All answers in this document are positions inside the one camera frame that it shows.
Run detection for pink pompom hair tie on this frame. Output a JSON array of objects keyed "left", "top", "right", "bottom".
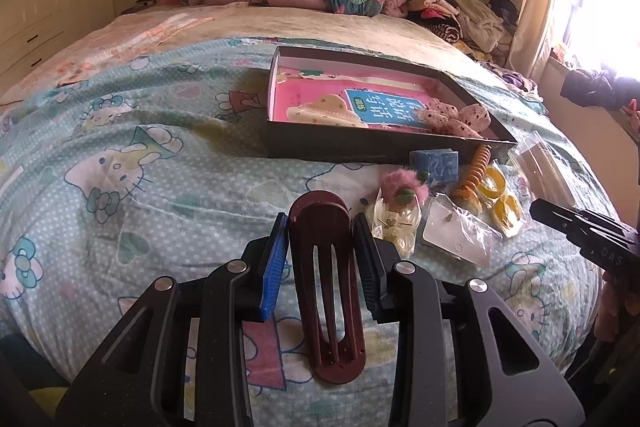
[{"left": 377, "top": 168, "right": 432, "bottom": 208}]

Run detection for dark red hair clip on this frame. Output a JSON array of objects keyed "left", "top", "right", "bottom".
[{"left": 288, "top": 191, "right": 366, "bottom": 385}]

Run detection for blue ring box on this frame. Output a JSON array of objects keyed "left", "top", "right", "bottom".
[{"left": 409, "top": 148, "right": 459, "bottom": 185}]

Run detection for pearl flower hair clip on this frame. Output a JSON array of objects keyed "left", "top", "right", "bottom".
[{"left": 364, "top": 196, "right": 422, "bottom": 260}]

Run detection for dark cardboard box tray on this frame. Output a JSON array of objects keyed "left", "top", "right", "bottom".
[{"left": 266, "top": 46, "right": 516, "bottom": 164}]

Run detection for dark clothes on sill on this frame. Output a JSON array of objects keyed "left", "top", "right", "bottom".
[{"left": 560, "top": 69, "right": 639, "bottom": 110}]

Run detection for Hello Kitty bed sheet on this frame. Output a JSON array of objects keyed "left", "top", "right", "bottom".
[{"left": 1, "top": 38, "right": 617, "bottom": 426}]

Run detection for clear plastic bag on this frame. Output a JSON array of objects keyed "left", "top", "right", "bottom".
[{"left": 509, "top": 131, "right": 575, "bottom": 207}]

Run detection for polka dot bow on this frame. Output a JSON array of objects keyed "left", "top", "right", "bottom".
[{"left": 414, "top": 98, "right": 491, "bottom": 139}]

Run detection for beige bed blanket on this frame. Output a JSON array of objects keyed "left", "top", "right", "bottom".
[{"left": 1, "top": 3, "right": 484, "bottom": 106}]

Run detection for yellow bangle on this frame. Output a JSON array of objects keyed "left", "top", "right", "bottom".
[{"left": 477, "top": 166, "right": 506, "bottom": 199}]

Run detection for orange spiral hair tie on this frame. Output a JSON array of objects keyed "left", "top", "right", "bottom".
[{"left": 451, "top": 143, "right": 494, "bottom": 203}]

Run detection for pile of clothes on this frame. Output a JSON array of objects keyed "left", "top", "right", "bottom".
[{"left": 405, "top": 0, "right": 520, "bottom": 66}]

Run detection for earring card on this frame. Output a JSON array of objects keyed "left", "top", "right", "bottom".
[{"left": 419, "top": 194, "right": 501, "bottom": 268}]

